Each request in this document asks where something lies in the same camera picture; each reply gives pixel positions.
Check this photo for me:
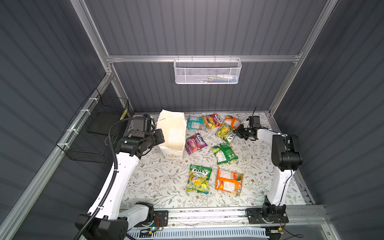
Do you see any lime Fox's candy bag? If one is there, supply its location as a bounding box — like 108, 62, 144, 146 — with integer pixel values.
186, 165, 213, 194

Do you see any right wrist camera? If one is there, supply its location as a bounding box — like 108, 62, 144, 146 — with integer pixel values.
249, 116, 261, 128

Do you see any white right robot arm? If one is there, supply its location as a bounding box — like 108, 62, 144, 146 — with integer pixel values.
235, 125, 303, 219

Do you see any white wire mesh basket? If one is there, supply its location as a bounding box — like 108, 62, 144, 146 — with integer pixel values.
173, 57, 242, 85

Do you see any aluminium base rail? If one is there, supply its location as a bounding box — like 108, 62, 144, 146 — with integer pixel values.
128, 205, 328, 230

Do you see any black wire basket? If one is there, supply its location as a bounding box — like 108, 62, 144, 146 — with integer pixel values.
57, 91, 132, 164

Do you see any purple Fox's candy bag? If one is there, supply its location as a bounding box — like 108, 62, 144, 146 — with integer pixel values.
185, 133, 208, 155

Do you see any yellow green candy bag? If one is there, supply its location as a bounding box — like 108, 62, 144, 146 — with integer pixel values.
216, 123, 236, 144

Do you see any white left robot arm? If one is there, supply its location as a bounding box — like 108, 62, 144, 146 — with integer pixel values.
75, 129, 165, 240

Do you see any black corrugated cable conduit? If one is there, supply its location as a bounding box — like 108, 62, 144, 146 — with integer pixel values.
73, 118, 134, 240

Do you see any large orange candy bag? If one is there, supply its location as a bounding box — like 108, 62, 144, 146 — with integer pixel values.
215, 168, 244, 196

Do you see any teal candy bag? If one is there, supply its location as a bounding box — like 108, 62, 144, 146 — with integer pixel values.
187, 115, 207, 131

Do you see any small orange candy bag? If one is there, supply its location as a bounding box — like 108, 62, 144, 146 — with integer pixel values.
225, 115, 241, 129

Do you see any red yellow Fox's candy bag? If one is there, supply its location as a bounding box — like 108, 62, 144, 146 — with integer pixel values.
202, 113, 224, 130

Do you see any white illustrated paper bag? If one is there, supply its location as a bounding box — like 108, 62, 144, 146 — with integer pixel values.
157, 110, 187, 160

